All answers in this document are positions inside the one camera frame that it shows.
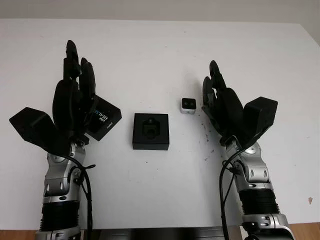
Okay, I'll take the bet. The black camera box base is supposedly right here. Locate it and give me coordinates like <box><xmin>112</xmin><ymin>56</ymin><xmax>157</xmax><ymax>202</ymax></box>
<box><xmin>129</xmin><ymin>112</ymin><xmax>171</xmax><ymax>151</ymax></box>

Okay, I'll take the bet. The dark robot torso panel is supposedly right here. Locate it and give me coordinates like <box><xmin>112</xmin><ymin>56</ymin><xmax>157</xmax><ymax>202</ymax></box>
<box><xmin>89</xmin><ymin>226</ymin><xmax>241</xmax><ymax>240</ymax></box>

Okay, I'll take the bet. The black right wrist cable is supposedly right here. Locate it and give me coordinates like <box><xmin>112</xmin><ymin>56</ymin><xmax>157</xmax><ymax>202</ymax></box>
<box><xmin>219</xmin><ymin>147</ymin><xmax>245</xmax><ymax>240</ymax></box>

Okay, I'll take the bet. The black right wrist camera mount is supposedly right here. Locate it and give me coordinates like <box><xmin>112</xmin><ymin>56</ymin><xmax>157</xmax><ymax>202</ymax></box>
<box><xmin>242</xmin><ymin>96</ymin><xmax>279</xmax><ymax>151</ymax></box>

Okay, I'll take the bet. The small silver depth camera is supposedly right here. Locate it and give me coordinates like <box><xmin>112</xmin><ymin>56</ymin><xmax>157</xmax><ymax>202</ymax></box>
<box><xmin>180</xmin><ymin>98</ymin><xmax>197</xmax><ymax>115</ymax></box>

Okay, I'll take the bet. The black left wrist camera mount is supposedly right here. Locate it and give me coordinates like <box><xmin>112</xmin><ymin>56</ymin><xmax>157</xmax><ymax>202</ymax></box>
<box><xmin>9</xmin><ymin>106</ymin><xmax>62</xmax><ymax>154</ymax></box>

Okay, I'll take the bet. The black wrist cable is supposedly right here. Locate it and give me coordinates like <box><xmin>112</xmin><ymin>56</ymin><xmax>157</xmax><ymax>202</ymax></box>
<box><xmin>219</xmin><ymin>147</ymin><xmax>245</xmax><ymax>240</ymax></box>
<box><xmin>59</xmin><ymin>154</ymin><xmax>97</xmax><ymax>240</ymax></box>

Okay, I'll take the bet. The black RealSense box lid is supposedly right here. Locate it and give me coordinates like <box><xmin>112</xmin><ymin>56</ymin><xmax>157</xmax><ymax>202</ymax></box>
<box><xmin>86</xmin><ymin>94</ymin><xmax>123</xmax><ymax>141</ymax></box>

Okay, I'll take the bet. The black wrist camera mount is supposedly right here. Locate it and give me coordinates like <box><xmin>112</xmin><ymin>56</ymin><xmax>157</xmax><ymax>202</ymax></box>
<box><xmin>9</xmin><ymin>106</ymin><xmax>62</xmax><ymax>154</ymax></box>
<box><xmin>242</xmin><ymin>96</ymin><xmax>279</xmax><ymax>151</ymax></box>

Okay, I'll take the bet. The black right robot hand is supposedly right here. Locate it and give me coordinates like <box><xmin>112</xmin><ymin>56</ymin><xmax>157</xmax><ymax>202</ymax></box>
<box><xmin>201</xmin><ymin>59</ymin><xmax>251</xmax><ymax>142</ymax></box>

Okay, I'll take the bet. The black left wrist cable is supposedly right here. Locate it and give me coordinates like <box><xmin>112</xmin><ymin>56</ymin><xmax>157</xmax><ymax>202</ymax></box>
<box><xmin>59</xmin><ymin>154</ymin><xmax>97</xmax><ymax>240</ymax></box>

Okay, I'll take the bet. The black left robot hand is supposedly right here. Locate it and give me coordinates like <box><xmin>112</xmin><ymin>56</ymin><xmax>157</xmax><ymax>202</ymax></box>
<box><xmin>51</xmin><ymin>39</ymin><xmax>97</xmax><ymax>145</ymax></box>

